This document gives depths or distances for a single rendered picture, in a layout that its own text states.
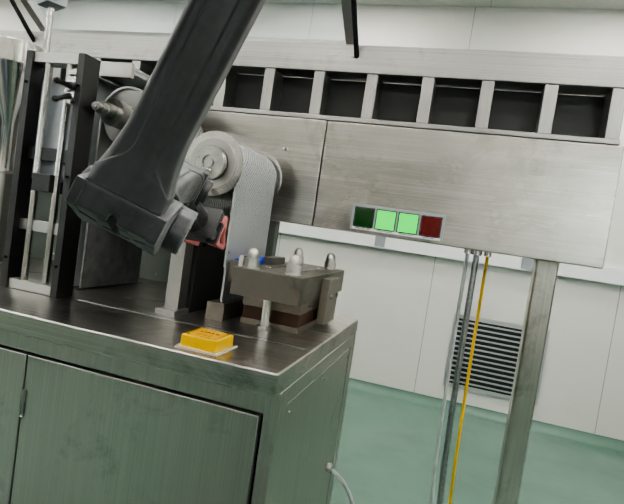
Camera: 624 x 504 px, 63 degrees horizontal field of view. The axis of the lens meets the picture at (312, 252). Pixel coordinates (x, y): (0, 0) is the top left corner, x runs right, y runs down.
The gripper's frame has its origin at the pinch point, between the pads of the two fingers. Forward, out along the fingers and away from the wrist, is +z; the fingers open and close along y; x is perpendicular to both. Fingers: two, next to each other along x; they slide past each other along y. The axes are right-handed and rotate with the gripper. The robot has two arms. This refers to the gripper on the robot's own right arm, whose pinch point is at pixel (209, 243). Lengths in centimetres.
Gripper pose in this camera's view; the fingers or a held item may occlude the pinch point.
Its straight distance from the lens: 109.7
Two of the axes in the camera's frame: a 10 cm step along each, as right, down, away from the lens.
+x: 2.7, -8.5, 4.5
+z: 1.7, 5.0, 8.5
